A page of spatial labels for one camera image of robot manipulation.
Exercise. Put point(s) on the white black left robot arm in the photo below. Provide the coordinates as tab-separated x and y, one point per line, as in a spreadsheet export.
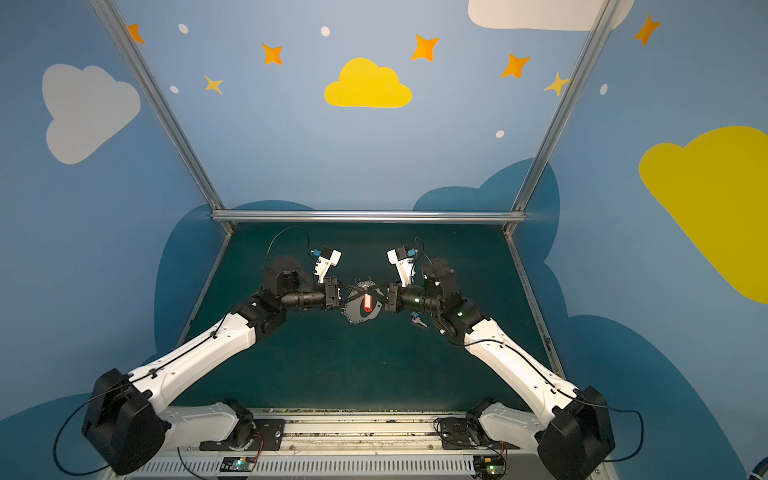
128	420

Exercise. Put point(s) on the left controller board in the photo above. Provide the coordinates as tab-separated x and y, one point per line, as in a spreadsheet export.
237	465

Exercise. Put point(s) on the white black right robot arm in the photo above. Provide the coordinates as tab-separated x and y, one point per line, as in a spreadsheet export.
568	428

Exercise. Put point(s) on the grey oval keyring plate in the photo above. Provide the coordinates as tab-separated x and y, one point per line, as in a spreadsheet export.
353	311

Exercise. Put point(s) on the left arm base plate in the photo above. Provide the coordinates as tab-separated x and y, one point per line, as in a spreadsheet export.
270	433

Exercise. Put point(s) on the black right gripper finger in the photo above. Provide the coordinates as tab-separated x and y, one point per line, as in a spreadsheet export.
378	291
379	300

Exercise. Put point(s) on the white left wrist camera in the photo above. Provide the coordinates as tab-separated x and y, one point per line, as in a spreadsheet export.
323	260

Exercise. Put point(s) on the aluminium frame post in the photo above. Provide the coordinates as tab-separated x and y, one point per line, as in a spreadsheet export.
583	68
114	24

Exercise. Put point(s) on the blue key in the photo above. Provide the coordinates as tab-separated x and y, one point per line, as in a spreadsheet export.
417	321

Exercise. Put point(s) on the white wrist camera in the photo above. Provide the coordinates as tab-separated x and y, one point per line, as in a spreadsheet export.
323	260
403	258

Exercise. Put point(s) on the aluminium frame right post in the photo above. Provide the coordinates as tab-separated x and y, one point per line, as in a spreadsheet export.
583	68

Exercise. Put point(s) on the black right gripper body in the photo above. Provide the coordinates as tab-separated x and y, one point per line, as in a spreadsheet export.
392	297

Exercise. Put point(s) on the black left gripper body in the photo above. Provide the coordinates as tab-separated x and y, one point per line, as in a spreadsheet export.
331	293

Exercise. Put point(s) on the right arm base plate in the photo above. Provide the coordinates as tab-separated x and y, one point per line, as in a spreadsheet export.
459	433

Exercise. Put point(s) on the controller board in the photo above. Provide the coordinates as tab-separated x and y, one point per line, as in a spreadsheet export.
489	467
237	465

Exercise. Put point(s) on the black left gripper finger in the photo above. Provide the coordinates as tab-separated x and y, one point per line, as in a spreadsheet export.
350	287
353	295

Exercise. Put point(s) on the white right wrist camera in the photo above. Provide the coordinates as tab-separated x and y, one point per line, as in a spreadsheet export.
403	258

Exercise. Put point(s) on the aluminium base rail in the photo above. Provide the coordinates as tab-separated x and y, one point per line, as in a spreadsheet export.
345	445

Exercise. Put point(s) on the aluminium frame left post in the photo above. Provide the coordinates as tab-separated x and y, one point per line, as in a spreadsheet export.
114	24

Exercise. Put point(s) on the right controller board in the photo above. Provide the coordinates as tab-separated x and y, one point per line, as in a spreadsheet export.
489	467

